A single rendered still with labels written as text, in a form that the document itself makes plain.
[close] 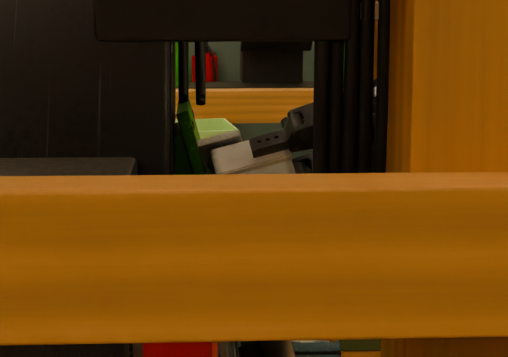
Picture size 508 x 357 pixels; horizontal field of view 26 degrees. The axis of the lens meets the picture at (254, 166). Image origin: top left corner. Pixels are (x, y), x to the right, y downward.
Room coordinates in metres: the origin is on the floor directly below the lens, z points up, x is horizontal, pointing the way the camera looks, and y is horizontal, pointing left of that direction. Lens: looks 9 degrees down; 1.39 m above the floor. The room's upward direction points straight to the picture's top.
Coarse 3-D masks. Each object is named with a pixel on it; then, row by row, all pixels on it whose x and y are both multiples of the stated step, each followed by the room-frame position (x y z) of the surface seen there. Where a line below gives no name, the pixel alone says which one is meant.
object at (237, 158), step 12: (240, 144) 0.98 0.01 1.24; (216, 156) 0.98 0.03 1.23; (228, 156) 0.97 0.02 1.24; (240, 156) 0.97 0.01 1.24; (252, 156) 0.97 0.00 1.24; (264, 156) 0.97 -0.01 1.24; (276, 156) 0.97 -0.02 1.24; (288, 156) 0.97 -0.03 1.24; (216, 168) 0.97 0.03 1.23; (228, 168) 0.96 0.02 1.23; (240, 168) 0.96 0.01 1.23; (252, 168) 0.96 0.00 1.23
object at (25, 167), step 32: (0, 160) 0.92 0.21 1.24; (32, 160) 0.92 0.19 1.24; (64, 160) 0.92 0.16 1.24; (96, 160) 0.92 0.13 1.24; (128, 160) 0.92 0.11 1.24; (0, 352) 0.76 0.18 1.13; (32, 352) 0.76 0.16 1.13; (64, 352) 0.76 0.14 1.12; (96, 352) 0.76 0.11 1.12; (128, 352) 0.77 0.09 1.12
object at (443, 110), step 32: (416, 0) 0.66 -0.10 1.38; (448, 0) 0.66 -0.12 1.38; (480, 0) 0.66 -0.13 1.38; (416, 32) 0.66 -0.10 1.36; (448, 32) 0.66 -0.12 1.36; (480, 32) 0.66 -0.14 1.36; (416, 64) 0.66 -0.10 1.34; (448, 64) 0.66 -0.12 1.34; (480, 64) 0.66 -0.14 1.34; (416, 96) 0.66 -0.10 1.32; (448, 96) 0.66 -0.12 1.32; (480, 96) 0.66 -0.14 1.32; (416, 128) 0.66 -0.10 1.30; (448, 128) 0.66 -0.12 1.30; (480, 128) 0.66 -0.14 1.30; (416, 160) 0.66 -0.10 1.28; (448, 160) 0.66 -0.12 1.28; (480, 160) 0.66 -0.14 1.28; (384, 352) 0.73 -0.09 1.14; (416, 352) 0.66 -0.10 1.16; (448, 352) 0.66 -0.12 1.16; (480, 352) 0.66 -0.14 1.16
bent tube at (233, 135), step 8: (216, 136) 0.98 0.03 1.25; (224, 136) 0.98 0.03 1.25; (232, 136) 0.98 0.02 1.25; (240, 136) 0.98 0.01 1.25; (200, 144) 0.98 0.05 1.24; (208, 144) 0.98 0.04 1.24; (216, 144) 0.98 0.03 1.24; (224, 144) 0.99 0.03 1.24; (200, 152) 0.99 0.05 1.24; (208, 152) 0.99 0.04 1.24; (208, 160) 1.00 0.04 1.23; (208, 168) 1.00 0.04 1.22; (264, 344) 0.96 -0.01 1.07; (272, 344) 0.95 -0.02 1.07; (280, 344) 0.96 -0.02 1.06; (288, 344) 0.98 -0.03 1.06; (264, 352) 0.98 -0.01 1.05; (272, 352) 0.97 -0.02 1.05; (280, 352) 0.97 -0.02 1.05; (288, 352) 0.99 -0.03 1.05
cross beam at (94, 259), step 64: (0, 192) 0.60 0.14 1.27; (64, 192) 0.60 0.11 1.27; (128, 192) 0.60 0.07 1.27; (192, 192) 0.60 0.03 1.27; (256, 192) 0.61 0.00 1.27; (320, 192) 0.61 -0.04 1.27; (384, 192) 0.61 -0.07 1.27; (448, 192) 0.61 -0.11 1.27; (0, 256) 0.60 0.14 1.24; (64, 256) 0.60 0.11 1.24; (128, 256) 0.60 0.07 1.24; (192, 256) 0.60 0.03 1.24; (256, 256) 0.61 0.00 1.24; (320, 256) 0.61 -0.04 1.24; (384, 256) 0.61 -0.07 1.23; (448, 256) 0.61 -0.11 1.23; (0, 320) 0.60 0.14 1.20; (64, 320) 0.60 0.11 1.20; (128, 320) 0.60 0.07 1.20; (192, 320) 0.60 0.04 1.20; (256, 320) 0.61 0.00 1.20; (320, 320) 0.61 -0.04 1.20; (384, 320) 0.61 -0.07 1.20; (448, 320) 0.61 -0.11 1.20
